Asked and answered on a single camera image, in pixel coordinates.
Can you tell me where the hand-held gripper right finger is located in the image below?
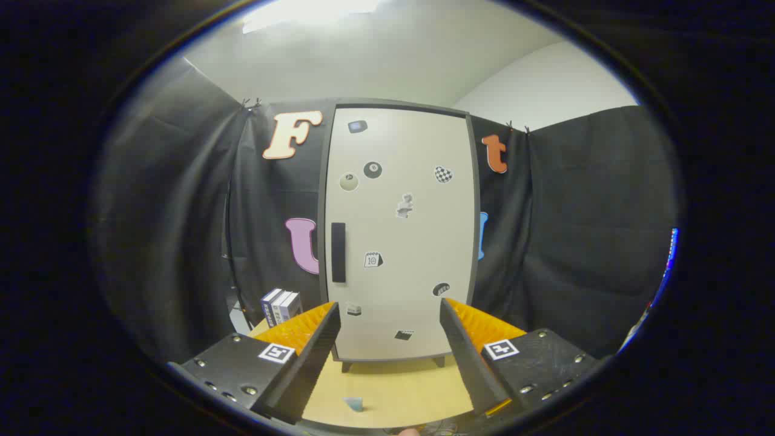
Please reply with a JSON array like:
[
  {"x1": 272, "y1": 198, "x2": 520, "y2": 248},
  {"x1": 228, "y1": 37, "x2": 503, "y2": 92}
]
[{"x1": 440, "y1": 297, "x2": 607, "y2": 418}]

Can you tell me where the black door handle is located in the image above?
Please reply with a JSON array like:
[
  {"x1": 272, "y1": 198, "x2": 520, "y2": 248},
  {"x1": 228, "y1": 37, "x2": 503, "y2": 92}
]
[{"x1": 331, "y1": 223, "x2": 346, "y2": 283}]

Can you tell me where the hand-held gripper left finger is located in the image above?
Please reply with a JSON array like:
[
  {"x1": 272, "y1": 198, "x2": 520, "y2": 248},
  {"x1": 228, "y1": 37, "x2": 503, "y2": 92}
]
[{"x1": 167, "y1": 301, "x2": 341, "y2": 425}]

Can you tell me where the black backdrop cloth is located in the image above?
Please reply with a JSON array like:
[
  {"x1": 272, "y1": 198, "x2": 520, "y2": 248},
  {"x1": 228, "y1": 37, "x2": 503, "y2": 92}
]
[{"x1": 91, "y1": 58, "x2": 679, "y2": 364}]

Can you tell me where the grey cabinet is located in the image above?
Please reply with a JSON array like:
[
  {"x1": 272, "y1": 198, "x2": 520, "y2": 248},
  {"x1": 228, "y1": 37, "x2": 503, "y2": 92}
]
[{"x1": 317, "y1": 99, "x2": 483, "y2": 373}]

